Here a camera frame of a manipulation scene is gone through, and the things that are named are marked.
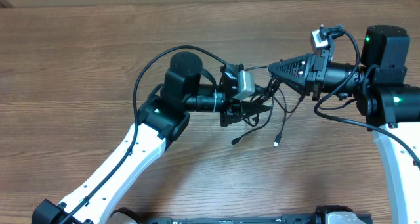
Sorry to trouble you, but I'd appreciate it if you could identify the black cable silver plug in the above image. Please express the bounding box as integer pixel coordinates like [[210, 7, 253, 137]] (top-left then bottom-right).
[[244, 64, 306, 148]]

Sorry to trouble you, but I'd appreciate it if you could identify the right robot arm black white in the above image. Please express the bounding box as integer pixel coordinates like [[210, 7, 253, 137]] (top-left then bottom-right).
[[268, 25, 419, 223]]

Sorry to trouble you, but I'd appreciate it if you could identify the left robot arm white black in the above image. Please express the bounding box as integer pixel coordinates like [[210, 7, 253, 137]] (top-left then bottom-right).
[[31, 45, 270, 223]]

